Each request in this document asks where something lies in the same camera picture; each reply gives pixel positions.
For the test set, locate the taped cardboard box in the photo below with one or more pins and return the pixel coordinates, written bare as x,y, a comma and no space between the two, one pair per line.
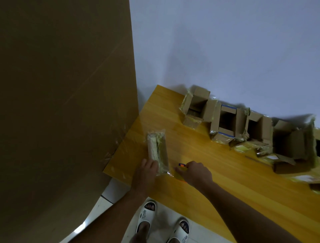
160,150

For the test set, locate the person's right forearm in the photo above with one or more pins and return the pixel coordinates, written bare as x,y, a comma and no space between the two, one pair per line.
250,217

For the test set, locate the person's right foot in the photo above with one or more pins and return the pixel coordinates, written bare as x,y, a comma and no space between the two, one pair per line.
184,226

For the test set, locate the row of cardboard boxes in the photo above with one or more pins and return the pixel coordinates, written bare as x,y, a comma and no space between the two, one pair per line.
210,110

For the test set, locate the large brown cardboard sheet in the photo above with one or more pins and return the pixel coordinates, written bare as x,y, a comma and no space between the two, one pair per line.
62,112

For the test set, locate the yellow wooden table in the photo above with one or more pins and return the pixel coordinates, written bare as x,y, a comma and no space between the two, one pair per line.
225,187

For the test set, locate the person's left hand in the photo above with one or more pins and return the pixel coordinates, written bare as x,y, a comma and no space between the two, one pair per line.
145,177

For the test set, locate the orange dispenser with yellow tape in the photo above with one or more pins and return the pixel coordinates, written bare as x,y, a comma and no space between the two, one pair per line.
182,165

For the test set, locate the person's right hand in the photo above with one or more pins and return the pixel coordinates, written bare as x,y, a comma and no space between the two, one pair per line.
197,175

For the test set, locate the person's left forearm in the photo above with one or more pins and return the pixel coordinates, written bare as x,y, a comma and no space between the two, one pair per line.
107,222

